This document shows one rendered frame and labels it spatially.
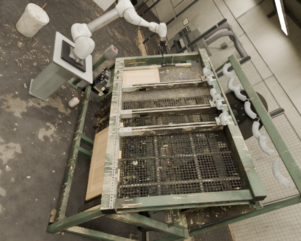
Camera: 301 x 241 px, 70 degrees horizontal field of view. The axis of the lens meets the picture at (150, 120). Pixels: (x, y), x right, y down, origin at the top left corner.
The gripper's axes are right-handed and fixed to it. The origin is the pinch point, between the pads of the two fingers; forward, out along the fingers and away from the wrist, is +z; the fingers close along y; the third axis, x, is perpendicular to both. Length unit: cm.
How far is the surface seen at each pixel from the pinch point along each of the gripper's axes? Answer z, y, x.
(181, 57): 13.4, -28.4, -7.6
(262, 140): 25, -92, 141
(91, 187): 60, 94, 163
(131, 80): 14, 45, 39
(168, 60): 16.1, -10.1, -7.7
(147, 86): 8, 25, 59
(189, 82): 8, -28, 59
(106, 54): -4, 79, -2
